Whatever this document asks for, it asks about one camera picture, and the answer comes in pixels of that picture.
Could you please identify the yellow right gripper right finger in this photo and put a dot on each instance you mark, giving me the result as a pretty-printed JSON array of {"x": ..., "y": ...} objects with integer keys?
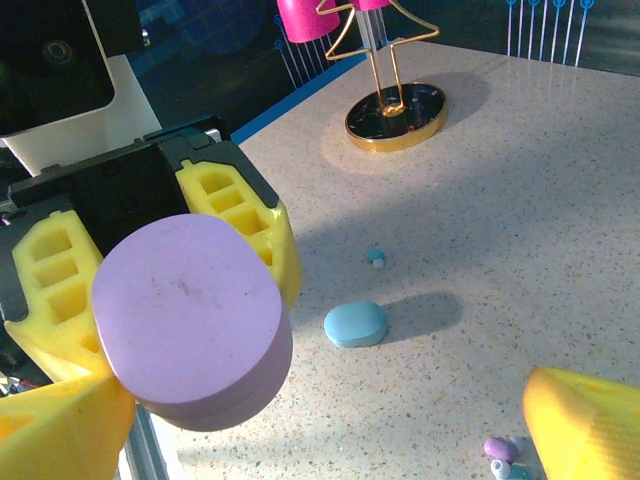
[{"x": 590, "y": 430}]

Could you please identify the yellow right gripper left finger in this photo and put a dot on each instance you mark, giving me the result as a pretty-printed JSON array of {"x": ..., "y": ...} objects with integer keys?
[{"x": 55, "y": 435}]

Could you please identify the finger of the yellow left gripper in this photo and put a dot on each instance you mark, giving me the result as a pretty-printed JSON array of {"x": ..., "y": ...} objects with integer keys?
[
  {"x": 250, "y": 215},
  {"x": 30, "y": 310}
]

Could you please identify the purple earbud charging case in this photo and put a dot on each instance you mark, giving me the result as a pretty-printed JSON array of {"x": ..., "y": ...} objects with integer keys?
[{"x": 190, "y": 320}]

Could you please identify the pink wine glass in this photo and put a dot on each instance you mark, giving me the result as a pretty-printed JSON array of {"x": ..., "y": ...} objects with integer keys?
[
  {"x": 372, "y": 4},
  {"x": 307, "y": 20}
]

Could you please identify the aluminium front rail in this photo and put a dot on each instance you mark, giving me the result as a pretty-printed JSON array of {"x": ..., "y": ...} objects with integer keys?
[{"x": 147, "y": 445}]

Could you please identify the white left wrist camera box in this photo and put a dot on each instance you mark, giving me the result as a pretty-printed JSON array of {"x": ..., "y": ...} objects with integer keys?
[{"x": 125, "y": 100}]

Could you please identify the aluminium left rear post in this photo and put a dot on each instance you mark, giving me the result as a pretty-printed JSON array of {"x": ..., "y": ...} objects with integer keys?
[{"x": 371, "y": 32}]

